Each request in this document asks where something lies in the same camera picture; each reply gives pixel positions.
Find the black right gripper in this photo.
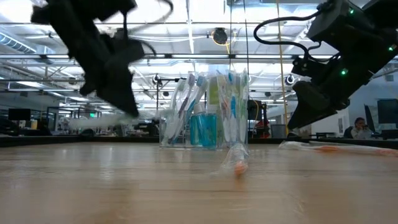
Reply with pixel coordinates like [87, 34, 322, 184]
[287, 55, 374, 131]

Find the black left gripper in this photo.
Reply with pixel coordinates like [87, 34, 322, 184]
[54, 21, 146, 119]

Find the orange toothbrush clear wrapper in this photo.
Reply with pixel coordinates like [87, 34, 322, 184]
[216, 74, 229, 142]
[278, 140, 398, 157]
[214, 142, 251, 179]

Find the blue toothbrush clear wrapper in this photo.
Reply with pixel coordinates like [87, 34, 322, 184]
[226, 72, 239, 142]

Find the purple toothbrush clear wrapper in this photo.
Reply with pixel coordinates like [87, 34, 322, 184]
[169, 73, 197, 146]

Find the teal toothbrush clear wrapper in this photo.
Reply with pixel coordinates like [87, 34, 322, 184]
[183, 74, 210, 125]

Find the small blue mouthwash bottle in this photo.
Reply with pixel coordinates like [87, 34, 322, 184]
[189, 105, 206, 147]
[201, 112, 218, 149]

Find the grey trash bin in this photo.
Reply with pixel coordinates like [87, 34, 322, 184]
[270, 123, 287, 139]

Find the person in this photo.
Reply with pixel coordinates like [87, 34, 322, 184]
[343, 116, 379, 140]

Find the black computer monitor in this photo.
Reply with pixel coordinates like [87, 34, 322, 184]
[376, 98, 398, 125]
[7, 108, 32, 122]

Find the clear acrylic organizer box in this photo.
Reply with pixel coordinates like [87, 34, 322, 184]
[159, 70, 250, 150]

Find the long yellow cable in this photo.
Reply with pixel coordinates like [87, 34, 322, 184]
[275, 0, 290, 128]

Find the black camera stand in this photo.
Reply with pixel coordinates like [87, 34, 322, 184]
[151, 73, 187, 110]

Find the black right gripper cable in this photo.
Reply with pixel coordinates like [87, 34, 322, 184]
[253, 2, 332, 62]

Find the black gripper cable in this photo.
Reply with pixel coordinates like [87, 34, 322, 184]
[253, 2, 332, 62]
[123, 0, 174, 57]

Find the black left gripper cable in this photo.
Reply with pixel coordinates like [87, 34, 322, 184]
[123, 0, 174, 57]

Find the black overhead camera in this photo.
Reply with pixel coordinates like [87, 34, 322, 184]
[211, 27, 229, 45]

